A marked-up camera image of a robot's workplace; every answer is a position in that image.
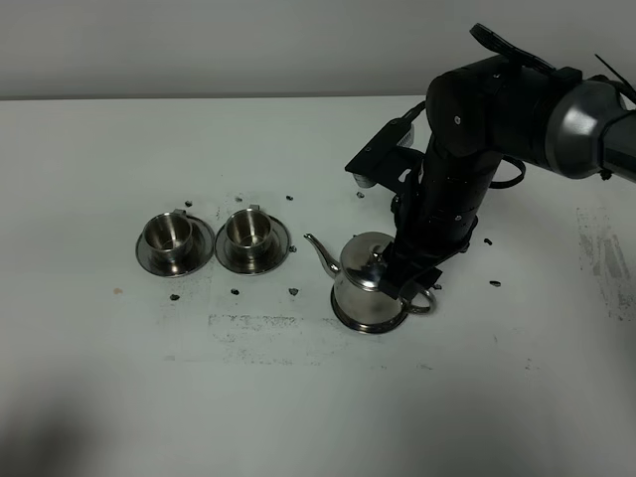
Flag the stainless steel teapot saucer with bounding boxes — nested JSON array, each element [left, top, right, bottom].
[[331, 299, 407, 335]]

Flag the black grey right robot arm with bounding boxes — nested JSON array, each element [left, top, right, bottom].
[[347, 55, 635, 297]]

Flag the right stainless steel teacup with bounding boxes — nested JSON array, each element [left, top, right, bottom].
[[223, 205, 273, 262]]

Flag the left stainless steel saucer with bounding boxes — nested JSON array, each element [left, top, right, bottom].
[[135, 210, 215, 277]]

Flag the stainless steel teacup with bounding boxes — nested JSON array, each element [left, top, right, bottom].
[[223, 205, 273, 262], [141, 209, 194, 263]]

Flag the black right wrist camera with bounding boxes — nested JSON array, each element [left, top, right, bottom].
[[345, 117, 421, 193]]

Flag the black braided cable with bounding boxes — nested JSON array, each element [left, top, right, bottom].
[[392, 22, 636, 190]]

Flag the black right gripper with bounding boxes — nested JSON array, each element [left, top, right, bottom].
[[380, 143, 502, 298]]

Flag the right stainless steel saucer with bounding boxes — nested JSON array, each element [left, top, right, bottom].
[[216, 217, 291, 275]]

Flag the left stainless steel teacup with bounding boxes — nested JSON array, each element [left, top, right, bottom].
[[141, 209, 194, 263]]

